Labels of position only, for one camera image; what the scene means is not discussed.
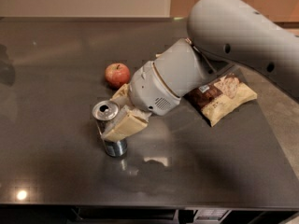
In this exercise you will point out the brown sea salt chips bag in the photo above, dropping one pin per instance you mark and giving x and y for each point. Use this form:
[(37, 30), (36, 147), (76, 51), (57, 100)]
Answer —
[(220, 97)]

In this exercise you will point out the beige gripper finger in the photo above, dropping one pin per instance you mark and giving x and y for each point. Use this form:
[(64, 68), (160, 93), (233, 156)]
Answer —
[(121, 97), (129, 121)]

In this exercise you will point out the red apple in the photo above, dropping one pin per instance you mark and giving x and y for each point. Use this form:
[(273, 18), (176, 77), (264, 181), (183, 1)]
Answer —
[(117, 74)]

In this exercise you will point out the black appliance under counter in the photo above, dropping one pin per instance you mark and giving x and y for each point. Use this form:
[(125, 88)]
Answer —
[(178, 216)]

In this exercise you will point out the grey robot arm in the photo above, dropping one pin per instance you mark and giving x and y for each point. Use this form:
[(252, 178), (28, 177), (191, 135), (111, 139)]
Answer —
[(220, 33)]

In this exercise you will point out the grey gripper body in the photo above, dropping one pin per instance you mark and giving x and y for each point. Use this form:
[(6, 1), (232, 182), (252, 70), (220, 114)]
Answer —
[(150, 89)]

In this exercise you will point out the silver blue redbull can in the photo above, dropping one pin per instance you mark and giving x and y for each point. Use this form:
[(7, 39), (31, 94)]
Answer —
[(105, 113)]

